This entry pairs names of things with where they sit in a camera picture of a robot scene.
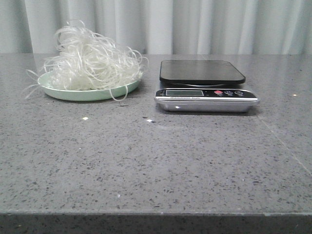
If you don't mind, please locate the white vermicelli noodle bundle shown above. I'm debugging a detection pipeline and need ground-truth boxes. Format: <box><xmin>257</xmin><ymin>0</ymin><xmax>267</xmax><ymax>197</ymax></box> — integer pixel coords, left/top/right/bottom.
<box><xmin>24</xmin><ymin>21</ymin><xmax>149</xmax><ymax>102</ymax></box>

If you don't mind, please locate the light green round plate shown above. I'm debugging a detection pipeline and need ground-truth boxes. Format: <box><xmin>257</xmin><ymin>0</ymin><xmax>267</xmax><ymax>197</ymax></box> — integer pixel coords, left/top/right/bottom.
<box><xmin>38</xmin><ymin>72</ymin><xmax>140</xmax><ymax>102</ymax></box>

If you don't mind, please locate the black silver kitchen scale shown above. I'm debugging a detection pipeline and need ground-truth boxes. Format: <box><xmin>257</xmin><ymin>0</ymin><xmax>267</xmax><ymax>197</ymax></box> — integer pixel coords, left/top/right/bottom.
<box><xmin>155</xmin><ymin>60</ymin><xmax>260</xmax><ymax>113</ymax></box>

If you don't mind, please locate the white pleated curtain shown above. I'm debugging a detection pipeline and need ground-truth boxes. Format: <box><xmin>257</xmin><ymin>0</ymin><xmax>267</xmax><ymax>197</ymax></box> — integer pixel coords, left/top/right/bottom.
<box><xmin>0</xmin><ymin>0</ymin><xmax>312</xmax><ymax>55</ymax></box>

